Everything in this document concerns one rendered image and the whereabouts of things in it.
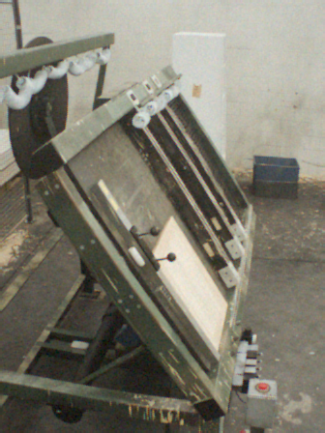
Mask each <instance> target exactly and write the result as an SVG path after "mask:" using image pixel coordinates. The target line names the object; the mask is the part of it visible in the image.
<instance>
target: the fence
mask: <svg viewBox="0 0 325 433"><path fill-rule="evenodd" d="M101 182H103V180H102V179H100V180H98V181H97V182H96V183H95V184H93V185H92V186H91V187H90V189H91V191H92V192H93V194H94V195H95V197H96V198H97V200H98V201H99V203H100V204H101V206H102V207H103V209H104V211H105V212H106V214H107V215H108V216H109V218H110V219H111V221H112V222H113V224H114V225H115V227H116V228H117V230H118V231H119V233H120V234H121V236H122V237H123V239H124V240H125V243H126V244H127V246H128V247H129V248H131V247H134V248H135V250H136V251H137V253H138V254H139V256H140V257H141V259H142V260H143V262H144V265H143V266H141V267H142V269H143V270H145V272H146V273H147V274H148V275H149V277H150V278H151V280H152V281H153V283H154V284H155V286H156V287H157V288H158V287H161V286H163V287H164V288H165V289H166V291H167V292H168V294H169V295H170V297H171V300H170V303H169V305H170V307H171V308H172V310H173V311H174V313H175V314H176V316H177V318H178V319H179V321H180V322H181V323H182V324H183V326H184V327H185V329H186V330H187V331H188V332H189V334H190V335H191V336H192V339H193V341H194V342H195V343H196V344H197V346H198V347H199V348H200V349H201V352H202V353H203V354H204V356H205V357H206V358H207V359H208V361H209V363H211V364H214V363H217V362H219V361H220V357H221V355H220V354H219V353H218V352H217V349H216V348H215V347H214V345H213V344H212V343H211V341H210V340H209V339H210V338H208V336H207V335H206V333H204V331H203V330H202V328H200V326H199V324H198V323H197V321H196V320H195V319H194V318H193V316H192V314H191V313H190V312H189V311H188V309H187V306H186V305H185V303H184V302H183V301H182V299H181V298H180V296H179V295H178V293H177V292H176V290H175V289H174V287H173V286H172V285H171V284H170V282H169V281H168V279H167V278H166V276H165V275H164V273H163V271H162V270H161V269H160V270H159V271H158V272H157V271H156V270H155V268H154V267H153V265H152V264H151V262H150V261H149V259H148V258H146V256H145V255H144V253H143V252H142V250H141V249H140V247H139V246H138V244H137V243H136V241H135V240H134V238H133V235H132V234H131V232H130V229H131V227H132V225H131V224H130V222H129V221H128V219H127V218H126V216H125V215H124V213H123V212H122V210H121V208H120V207H119V205H118V204H117V202H116V200H115V198H114V197H113V195H112V194H111V192H110V191H109V189H108V188H107V186H105V187H106V189H107V190H108V194H106V193H105V191H104V190H103V188H102V186H101V185H100V183H101ZM103 184H104V185H105V183H103ZM111 197H112V198H113V199H114V202H115V203H116V205H117V206H118V208H119V209H118V210H117V211H116V209H115V208H114V206H113V205H112V203H111V201H110V198H111Z"/></svg>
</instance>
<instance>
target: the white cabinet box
mask: <svg viewBox="0 0 325 433"><path fill-rule="evenodd" d="M172 40H173V66H172V68H173V70H174V71H175V72H176V73H177V75H178V74H179V73H181V74H182V77H181V78H180V80H182V82H183V83H182V84H183V88H182V91H181V93H182V95H183V97H184V98H185V99H186V101H187V102H188V104H189V106H190V107H191V108H192V110H193V112H194V114H195V115H196V117H197V118H198V120H199V121H200V123H201V125H202V126H203V128H204V129H205V130H206V132H207V134H208V135H209V136H210V138H211V139H212V141H213V143H214V144H215V145H216V146H217V148H218V150H219V151H220V153H221V155H222V157H223V159H224V160H226V156H225V143H226V132H225V125H226V113H225V108H226V94H225V91H226V77H225V75H226V43H227V40H226V34H209V33H202V32H180V33H177V34H172Z"/></svg>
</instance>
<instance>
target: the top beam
mask: <svg viewBox="0 0 325 433"><path fill-rule="evenodd" d="M154 75H155V76H156V77H157V79H158V80H159V82H160V83H161V84H162V85H164V84H165V83H167V82H168V81H169V80H171V79H172V78H173V77H175V76H177V73H176V72H175V71H174V70H173V68H172V67H171V66H170V65H169V66H166V67H164V68H163V69H162V70H161V71H159V72H155V73H154V74H152V75H151V76H154ZM151 76H148V77H146V78H145V79H143V80H142V81H140V82H139V83H137V84H135V85H134V86H133V87H132V88H130V89H129V90H127V91H126V92H122V93H121V94H119V95H118V96H116V97H115V98H113V99H112V100H110V101H108V102H107V103H105V104H104V105H102V106H100V107H99V108H97V109H96V110H94V111H92V112H91V113H89V114H88V115H86V116H85V117H83V118H82V119H80V120H79V121H77V122H76V123H74V124H73V125H72V126H71V127H69V128H68V129H66V130H64V131H63V132H61V133H59V134H58V135H57V136H56V137H54V138H53V139H51V140H50V141H48V142H47V143H45V144H44V145H43V147H41V148H40V149H38V150H37V151H35V152H34V153H33V154H32V156H33V158H34V159H35V161H36V162H37V164H38V165H39V167H40V168H41V169H42V172H43V173H44V175H45V176H48V175H49V174H50V173H52V172H54V171H55V170H57V169H59V168H60V167H61V166H63V165H64V164H66V163H67V162H68V161H69V160H71V159H72V158H73V157H74V156H76V155H77V154H78V153H79V152H80V151H82V150H83V149H84V148H85V147H86V146H87V145H88V144H89V143H90V142H92V141H93V140H94V139H95V138H96V137H98V136H99V135H100V134H101V133H102V132H104V131H105V130H106V129H107V128H109V127H110V126H111V125H112V124H113V123H115V122H116V121H117V120H118V119H120V118H121V117H123V116H124V115H126V114H127V113H128V112H129V111H130V110H132V109H133V108H134V106H133V105H132V104H131V102H130V99H129V98H128V97H127V95H126V93H127V92H128V91H130V90H132V91H133V92H134V95H135V96H136V97H137V99H138V101H140V102H142V101H144V100H145V99H146V98H147V97H148V96H149V94H148V93H147V91H146V90H145V89H144V87H143V86H142V84H141V83H143V82H144V81H145V80H146V81H147V82H148V83H149V85H150V86H151V88H152V89H153V90H154V91H155V92H156V91H157V90H158V88H157V86H156V84H155V83H154V82H153V80H152V79H151Z"/></svg>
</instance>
